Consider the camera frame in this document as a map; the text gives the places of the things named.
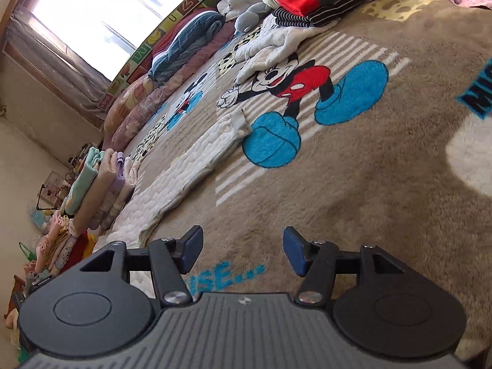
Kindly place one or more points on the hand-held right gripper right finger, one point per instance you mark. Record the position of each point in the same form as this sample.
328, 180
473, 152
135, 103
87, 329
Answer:
295, 251

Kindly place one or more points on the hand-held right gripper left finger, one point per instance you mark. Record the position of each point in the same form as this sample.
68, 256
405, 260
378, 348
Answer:
191, 248

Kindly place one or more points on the white quilted garment grey trim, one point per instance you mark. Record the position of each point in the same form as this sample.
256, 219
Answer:
184, 173

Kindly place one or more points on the row of folded clothes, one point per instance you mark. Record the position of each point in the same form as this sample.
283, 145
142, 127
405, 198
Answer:
96, 188

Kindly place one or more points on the cartoon mouse printed blanket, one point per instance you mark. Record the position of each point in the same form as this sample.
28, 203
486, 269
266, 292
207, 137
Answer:
384, 184

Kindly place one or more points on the pink floral quilt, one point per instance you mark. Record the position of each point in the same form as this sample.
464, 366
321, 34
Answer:
142, 103

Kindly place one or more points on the blue folded blanket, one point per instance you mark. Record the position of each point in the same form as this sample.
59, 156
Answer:
184, 46

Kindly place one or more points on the colourful alphabet foam mat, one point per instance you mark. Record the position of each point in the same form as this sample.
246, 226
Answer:
153, 40

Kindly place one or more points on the sheer grey curtain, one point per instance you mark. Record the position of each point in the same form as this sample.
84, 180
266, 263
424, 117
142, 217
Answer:
57, 65

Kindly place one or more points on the grey plush toy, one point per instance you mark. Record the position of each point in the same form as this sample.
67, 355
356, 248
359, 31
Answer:
248, 19

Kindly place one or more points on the dark striped folded garment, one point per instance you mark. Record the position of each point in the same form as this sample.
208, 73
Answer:
330, 11

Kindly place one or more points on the window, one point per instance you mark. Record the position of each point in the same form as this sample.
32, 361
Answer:
100, 7

